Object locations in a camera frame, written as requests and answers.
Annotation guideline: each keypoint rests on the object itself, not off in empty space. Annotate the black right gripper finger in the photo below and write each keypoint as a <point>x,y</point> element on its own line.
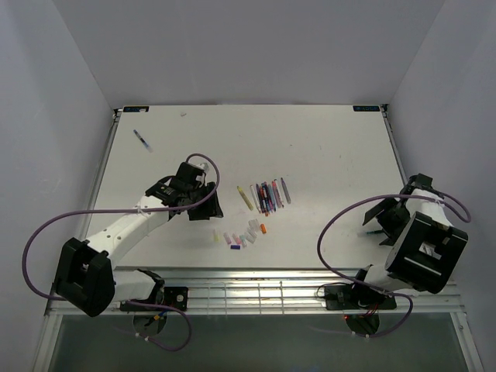
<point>390,238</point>
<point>382,206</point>

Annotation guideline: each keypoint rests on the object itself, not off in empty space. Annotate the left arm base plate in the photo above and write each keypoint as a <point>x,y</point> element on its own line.
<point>175,297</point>

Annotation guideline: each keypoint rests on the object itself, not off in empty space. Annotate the orange red gel pen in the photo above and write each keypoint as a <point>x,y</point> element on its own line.
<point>261,191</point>

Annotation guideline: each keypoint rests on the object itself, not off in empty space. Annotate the blue pen far left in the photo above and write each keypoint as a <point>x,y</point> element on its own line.
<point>143,141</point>

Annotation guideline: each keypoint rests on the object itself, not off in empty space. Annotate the yellow pen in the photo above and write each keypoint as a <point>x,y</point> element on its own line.
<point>245,198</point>

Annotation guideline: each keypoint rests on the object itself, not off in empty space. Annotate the light blue gel pen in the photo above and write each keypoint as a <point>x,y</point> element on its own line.
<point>267,198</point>

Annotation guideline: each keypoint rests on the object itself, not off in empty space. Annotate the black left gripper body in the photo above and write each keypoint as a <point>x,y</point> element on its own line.
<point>192,194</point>

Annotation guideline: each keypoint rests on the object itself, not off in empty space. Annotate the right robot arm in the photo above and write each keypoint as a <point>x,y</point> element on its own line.
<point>425,244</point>

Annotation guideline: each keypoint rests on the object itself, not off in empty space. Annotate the aluminium frame rail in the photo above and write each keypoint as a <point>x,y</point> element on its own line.
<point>270,292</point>

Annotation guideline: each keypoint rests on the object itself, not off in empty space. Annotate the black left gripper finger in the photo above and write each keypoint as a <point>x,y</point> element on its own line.
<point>200,212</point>
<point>212,205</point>

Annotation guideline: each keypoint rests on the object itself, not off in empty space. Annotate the violet pen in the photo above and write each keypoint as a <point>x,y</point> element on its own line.
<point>285,190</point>

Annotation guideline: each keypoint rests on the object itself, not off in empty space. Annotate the violet pen cap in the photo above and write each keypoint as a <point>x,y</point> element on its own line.
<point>227,239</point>

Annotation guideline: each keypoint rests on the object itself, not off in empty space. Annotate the clear pen cap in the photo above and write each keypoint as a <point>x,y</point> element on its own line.
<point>254,226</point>
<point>251,236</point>
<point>244,240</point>

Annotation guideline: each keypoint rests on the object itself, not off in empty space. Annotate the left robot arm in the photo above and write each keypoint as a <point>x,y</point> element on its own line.
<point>86,274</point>

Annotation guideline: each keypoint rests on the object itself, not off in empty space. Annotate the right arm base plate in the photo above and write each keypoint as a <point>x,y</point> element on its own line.
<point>342,296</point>

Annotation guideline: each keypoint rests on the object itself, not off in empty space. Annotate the purple gel pen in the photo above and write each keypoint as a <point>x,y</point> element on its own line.
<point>260,199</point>

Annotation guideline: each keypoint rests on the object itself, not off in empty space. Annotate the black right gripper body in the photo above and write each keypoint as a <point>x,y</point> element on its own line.
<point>394,218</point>

